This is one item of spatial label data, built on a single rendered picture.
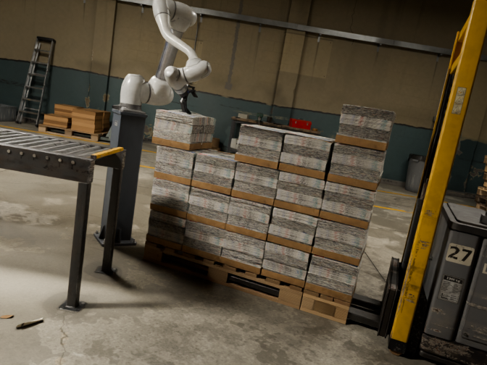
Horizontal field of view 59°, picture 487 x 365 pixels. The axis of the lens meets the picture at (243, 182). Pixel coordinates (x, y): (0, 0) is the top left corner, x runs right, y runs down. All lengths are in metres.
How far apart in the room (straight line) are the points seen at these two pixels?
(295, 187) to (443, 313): 1.05
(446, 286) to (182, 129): 1.81
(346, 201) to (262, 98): 6.99
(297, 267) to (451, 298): 0.86
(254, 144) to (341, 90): 6.98
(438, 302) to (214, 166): 1.52
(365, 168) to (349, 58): 7.20
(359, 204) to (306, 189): 0.32
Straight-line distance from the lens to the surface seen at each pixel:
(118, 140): 3.22
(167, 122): 2.94
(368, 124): 2.55
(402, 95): 9.87
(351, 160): 2.55
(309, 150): 2.59
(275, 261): 2.76
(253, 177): 2.71
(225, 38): 9.56
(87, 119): 9.03
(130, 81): 3.24
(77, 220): 2.34
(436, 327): 2.60
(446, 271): 2.50
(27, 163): 2.39
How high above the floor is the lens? 1.19
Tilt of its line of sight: 10 degrees down
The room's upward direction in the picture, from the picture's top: 10 degrees clockwise
